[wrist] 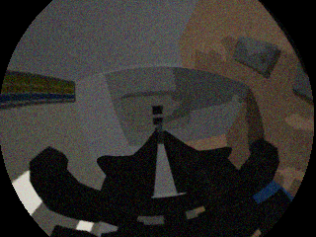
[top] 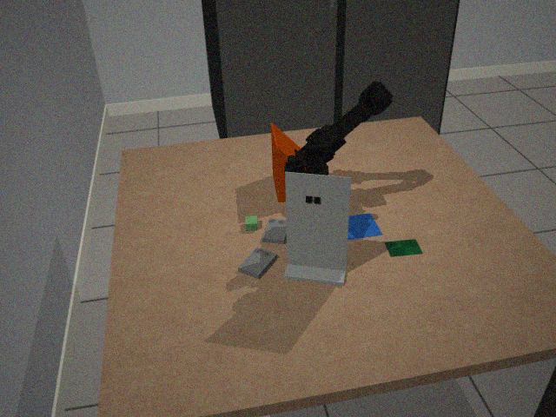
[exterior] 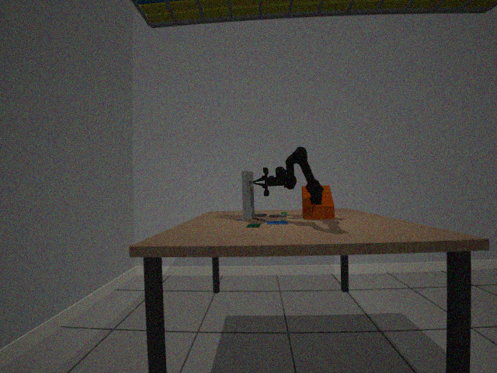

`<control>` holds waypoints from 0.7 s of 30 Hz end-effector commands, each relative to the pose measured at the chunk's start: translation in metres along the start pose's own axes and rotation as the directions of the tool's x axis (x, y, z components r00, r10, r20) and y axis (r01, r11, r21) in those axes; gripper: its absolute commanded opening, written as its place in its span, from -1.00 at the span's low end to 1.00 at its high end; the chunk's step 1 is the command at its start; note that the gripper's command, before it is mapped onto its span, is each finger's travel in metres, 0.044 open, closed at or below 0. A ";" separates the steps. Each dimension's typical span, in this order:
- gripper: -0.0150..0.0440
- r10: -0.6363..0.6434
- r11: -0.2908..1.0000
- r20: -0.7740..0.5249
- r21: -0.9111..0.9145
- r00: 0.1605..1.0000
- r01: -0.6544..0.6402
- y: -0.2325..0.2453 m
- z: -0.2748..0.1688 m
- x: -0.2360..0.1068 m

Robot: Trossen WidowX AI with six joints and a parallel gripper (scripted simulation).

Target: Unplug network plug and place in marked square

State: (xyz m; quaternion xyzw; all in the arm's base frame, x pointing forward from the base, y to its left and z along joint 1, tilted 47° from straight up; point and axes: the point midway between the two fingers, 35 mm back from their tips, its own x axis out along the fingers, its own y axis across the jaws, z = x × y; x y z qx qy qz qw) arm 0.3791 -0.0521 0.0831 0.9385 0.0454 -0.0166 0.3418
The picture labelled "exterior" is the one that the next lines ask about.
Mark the grey panel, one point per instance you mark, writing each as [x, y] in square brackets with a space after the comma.
[247, 196]

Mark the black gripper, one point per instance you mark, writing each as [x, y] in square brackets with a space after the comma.
[271, 181]

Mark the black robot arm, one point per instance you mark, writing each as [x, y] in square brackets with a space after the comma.
[287, 178]

